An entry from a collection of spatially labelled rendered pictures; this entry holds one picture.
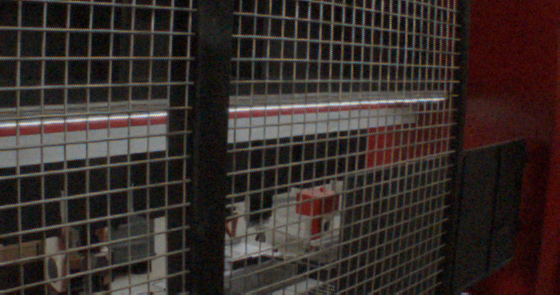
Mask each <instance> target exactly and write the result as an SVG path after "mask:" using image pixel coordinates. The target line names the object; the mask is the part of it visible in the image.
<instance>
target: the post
mask: <svg viewBox="0 0 560 295"><path fill-rule="evenodd" d="M175 7H181V8H190V0H174V8H175ZM192 9H197V10H198V11H197V12H192V15H191V28H190V33H193V32H194V33H196V35H195V36H193V35H192V36H190V58H194V57H195V60H194V61H190V62H189V64H188V82H193V83H194V84H193V85H188V99H187V107H192V108H193V109H192V110H187V131H188V130H191V131H192V133H191V134H188V135H187V137H186V155H191V158H186V174H185V180H186V179H190V180H191V181H190V182H185V203H186V202H190V204H189V205H185V210H184V213H185V227H186V226H190V228H189V229H185V246H184V248H189V249H190V250H187V251H184V257H185V271H186V270H190V272H189V273H186V274H185V280H184V291H185V292H187V291H189V292H190V294H187V295H224V278H225V250H226V244H225V221H226V193H227V164H228V135H229V105H230V76H231V48H232V42H233V20H234V0H192ZM189 15H190V12H189V11H179V10H174V18H173V21H172V32H178V33H188V19H189ZM187 55H188V36H176V35H172V57H183V58H187ZM170 82H186V61H177V60H171V62H170ZM185 91H186V85H170V101H169V108H174V107H185ZM184 129H185V110H175V111H169V132H176V131H184ZM183 155H184V135H176V136H169V142H168V157H175V156H183ZM183 167H184V158H183V159H175V160H168V182H173V181H179V180H183ZM180 203H183V183H179V184H173V185H167V206H170V205H175V204H180ZM167 210H168V225H167V230H168V229H172V228H177V227H183V213H182V206H180V207H175V208H170V209H167ZM182 240H183V230H176V231H172V232H168V233H167V250H168V253H170V252H173V251H176V250H180V249H182ZM180 272H183V256H182V252H180V253H176V254H173V255H169V256H168V265H167V275H169V274H173V273H180ZM182 276H183V274H182V275H176V276H172V277H169V278H167V280H168V295H175V294H177V295H179V294H182V293H183V290H182Z"/></svg>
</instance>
